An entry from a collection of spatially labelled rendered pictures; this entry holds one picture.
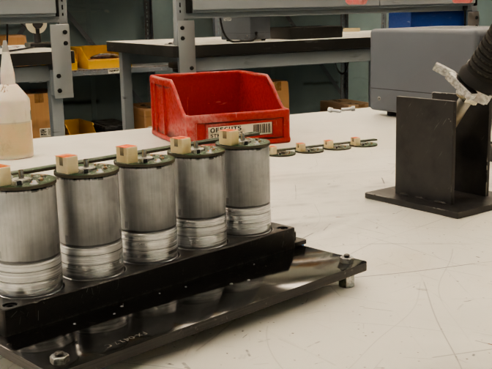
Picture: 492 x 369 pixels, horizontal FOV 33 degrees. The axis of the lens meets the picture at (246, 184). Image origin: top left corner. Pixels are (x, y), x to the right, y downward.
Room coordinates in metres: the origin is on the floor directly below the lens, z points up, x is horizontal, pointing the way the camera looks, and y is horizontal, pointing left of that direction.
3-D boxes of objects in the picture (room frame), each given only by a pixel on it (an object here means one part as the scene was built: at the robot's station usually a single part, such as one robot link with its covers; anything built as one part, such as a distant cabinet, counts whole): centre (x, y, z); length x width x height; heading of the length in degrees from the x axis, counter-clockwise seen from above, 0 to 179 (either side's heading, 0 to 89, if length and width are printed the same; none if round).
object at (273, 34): (3.37, -0.25, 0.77); 0.24 x 0.16 x 0.04; 117
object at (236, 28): (3.21, -0.01, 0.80); 0.15 x 0.12 x 0.10; 47
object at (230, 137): (0.37, 0.01, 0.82); 0.01 x 0.01 x 0.01; 44
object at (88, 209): (0.32, 0.06, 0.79); 0.02 x 0.02 x 0.05
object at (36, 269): (0.30, 0.08, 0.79); 0.02 x 0.02 x 0.05
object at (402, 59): (0.92, -0.23, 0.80); 0.15 x 0.12 x 0.10; 34
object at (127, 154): (0.33, 0.05, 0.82); 0.01 x 0.01 x 0.01; 44
